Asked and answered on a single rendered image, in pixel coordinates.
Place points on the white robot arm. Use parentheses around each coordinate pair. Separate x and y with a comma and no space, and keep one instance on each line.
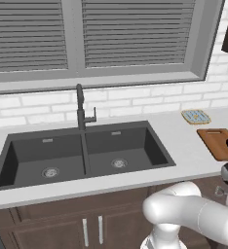
(187,210)

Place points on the brown wooden cutting board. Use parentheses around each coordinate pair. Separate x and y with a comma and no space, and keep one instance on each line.
(216,142)

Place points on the dark grey tap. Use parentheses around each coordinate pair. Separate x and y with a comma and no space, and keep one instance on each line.
(81,110)

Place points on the dark grey double sink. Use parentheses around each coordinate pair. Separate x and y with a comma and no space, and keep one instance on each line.
(83,155)

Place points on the blue patterned square dish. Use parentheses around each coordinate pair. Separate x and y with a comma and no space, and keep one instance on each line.
(196,116)

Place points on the brown false drawer front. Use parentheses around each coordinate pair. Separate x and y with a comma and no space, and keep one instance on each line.
(77,204)

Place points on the grey window blind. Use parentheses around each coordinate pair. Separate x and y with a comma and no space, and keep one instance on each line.
(135,32)
(25,35)

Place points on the brown cupboard door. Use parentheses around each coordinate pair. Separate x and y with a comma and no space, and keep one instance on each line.
(47,235)
(122,223)

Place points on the grey window frame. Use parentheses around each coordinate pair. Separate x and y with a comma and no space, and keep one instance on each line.
(74,42)

